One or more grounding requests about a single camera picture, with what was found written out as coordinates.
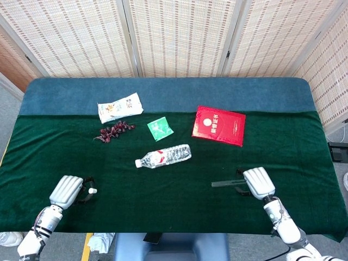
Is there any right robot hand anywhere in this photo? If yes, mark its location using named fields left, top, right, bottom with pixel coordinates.
left=235, top=166, right=276, bottom=201

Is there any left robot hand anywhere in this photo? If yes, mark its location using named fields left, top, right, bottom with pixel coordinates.
left=48, top=175, right=96, bottom=210

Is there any clear glass tube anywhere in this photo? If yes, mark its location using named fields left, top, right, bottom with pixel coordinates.
left=211, top=178, right=247, bottom=188

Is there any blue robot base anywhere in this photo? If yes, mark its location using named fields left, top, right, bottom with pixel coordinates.
left=113, top=232, right=231, bottom=261

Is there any red certificate book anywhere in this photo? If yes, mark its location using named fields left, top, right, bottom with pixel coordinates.
left=191, top=105, right=247, bottom=148

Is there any white shoe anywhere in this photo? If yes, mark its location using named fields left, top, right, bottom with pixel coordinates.
left=0, top=231, right=24, bottom=247

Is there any dark red grape bunch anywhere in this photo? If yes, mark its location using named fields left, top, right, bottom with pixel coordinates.
left=93, top=120, right=136, bottom=144

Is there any black floor box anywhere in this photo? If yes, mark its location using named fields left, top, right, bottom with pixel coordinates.
left=327, top=141, right=348, bottom=163

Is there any clear plastic water bottle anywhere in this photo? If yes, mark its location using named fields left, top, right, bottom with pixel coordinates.
left=134, top=144, right=192, bottom=169

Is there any green velvet cloth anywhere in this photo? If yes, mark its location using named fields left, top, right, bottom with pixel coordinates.
left=0, top=110, right=348, bottom=243

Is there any white snack bag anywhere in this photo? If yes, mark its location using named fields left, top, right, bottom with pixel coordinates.
left=97, top=92, right=144, bottom=124

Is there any green foil sachet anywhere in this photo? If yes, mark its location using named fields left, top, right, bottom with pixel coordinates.
left=147, top=116, right=175, bottom=141

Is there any blue table cover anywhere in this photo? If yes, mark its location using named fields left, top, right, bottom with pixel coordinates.
left=18, top=77, right=318, bottom=117

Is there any woven folding screen panel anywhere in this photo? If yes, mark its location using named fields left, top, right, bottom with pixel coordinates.
left=292, top=10, right=348, bottom=131
left=0, top=26, right=41, bottom=93
left=122, top=0, right=244, bottom=78
left=0, top=0, right=139, bottom=79
left=221, top=0, right=348, bottom=78

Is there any white floor cable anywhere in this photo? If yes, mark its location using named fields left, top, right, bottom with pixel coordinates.
left=326, top=127, right=348, bottom=144

